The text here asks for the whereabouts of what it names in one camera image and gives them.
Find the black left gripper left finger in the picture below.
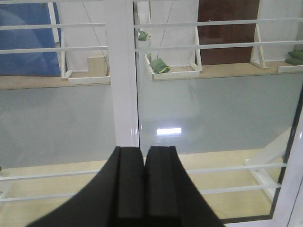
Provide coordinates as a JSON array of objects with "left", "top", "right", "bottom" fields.
[{"left": 29, "top": 147, "right": 143, "bottom": 227}]

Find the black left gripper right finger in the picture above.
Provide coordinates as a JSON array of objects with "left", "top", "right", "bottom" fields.
[{"left": 144, "top": 146, "right": 224, "bottom": 227}]

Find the white sliding glass door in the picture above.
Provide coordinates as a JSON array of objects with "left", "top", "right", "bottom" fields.
[{"left": 133, "top": 0, "right": 303, "bottom": 222}]

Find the white wooden support stand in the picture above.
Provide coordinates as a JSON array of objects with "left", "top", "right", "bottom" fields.
[{"left": 139, "top": 26, "right": 203, "bottom": 80}]

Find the small light wooden box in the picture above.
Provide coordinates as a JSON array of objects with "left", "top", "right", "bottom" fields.
[{"left": 87, "top": 55, "right": 108, "bottom": 77}]

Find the blue board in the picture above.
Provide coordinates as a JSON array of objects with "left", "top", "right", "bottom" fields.
[{"left": 0, "top": 3, "right": 61, "bottom": 76}]

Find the upper green sandbag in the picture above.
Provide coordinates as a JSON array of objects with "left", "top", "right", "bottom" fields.
[{"left": 138, "top": 30, "right": 151, "bottom": 41}]

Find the right green sandbag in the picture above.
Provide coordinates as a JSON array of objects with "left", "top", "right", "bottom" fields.
[{"left": 285, "top": 51, "right": 303, "bottom": 65}]

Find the brown wooden panel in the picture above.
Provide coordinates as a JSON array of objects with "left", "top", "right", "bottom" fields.
[{"left": 197, "top": 0, "right": 259, "bottom": 65}]

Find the green sandbag on frame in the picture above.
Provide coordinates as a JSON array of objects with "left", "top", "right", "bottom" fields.
[{"left": 150, "top": 58, "right": 171, "bottom": 74}]

